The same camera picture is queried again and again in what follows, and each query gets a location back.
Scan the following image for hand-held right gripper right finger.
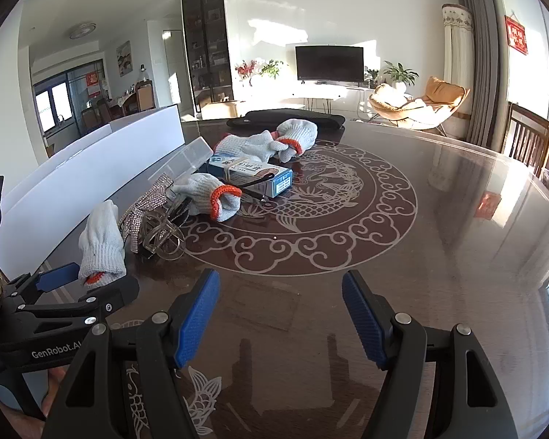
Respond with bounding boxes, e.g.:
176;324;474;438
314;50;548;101
341;270;519;439

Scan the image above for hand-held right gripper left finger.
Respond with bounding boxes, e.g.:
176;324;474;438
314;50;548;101
41;268;221;439

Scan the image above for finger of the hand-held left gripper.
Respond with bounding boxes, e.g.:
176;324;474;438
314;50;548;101
18;277;140;330
4;264;81;305

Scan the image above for white knit work glove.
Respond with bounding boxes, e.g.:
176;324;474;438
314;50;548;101
213;130;290;164
78;200;128;290
274;119;318;163
171;174;243;222

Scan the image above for metal hair clip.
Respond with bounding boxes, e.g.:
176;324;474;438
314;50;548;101
139;213;186;259

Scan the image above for rhinestone hair clips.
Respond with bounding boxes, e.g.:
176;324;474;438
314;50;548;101
119;172;175;252

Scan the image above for white storage container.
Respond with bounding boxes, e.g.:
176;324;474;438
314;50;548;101
0;104;186;279

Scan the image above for black framed safety glasses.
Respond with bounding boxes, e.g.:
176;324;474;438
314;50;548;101
171;175;277;227

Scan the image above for blue cardboard box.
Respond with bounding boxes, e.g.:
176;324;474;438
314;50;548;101
208;155;294;199

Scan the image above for clear plastic box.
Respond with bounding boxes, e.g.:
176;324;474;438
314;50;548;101
162;136;213;181

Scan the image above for person's left hand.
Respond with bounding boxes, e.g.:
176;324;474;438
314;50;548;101
42;366;69;419

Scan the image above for dark framed window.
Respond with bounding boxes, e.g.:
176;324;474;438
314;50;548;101
33;81;71;133

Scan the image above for dining table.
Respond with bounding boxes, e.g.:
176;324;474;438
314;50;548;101
105;96;140;117

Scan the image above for wooden dining chair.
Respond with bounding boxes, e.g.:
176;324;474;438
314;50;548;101
135;80;157;113

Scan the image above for brown cardboard box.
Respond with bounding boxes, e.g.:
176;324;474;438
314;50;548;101
201;100;248;120

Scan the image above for folded black cloth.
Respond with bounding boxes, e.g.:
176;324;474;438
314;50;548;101
226;108;346;131

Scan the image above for white television stand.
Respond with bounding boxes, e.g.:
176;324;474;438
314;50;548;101
290;83;380;113

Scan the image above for orange lounge chair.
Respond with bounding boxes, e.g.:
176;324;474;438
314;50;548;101
368;76;471;137

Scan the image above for large potted green plant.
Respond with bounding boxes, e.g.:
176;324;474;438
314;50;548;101
380;61;419;90

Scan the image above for red flower bouquet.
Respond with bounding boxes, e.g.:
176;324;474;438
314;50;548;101
235;59;261;85

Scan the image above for green leafy table plant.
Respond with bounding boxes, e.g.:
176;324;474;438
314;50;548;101
258;59;284;78

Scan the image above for flat screen television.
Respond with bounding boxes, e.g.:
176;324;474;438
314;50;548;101
295;45;364;84

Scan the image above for dark glass display cabinet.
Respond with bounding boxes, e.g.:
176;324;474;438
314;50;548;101
181;0;234;115

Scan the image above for grey curtain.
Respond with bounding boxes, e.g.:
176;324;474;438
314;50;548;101
455;0;508;151

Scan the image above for covered standing air conditioner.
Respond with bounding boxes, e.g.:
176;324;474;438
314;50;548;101
441;4;474;97

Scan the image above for framed wall painting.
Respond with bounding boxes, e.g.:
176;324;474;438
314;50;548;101
116;40;133;78

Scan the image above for red wall hanging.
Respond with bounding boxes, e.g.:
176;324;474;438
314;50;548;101
504;15;529;56

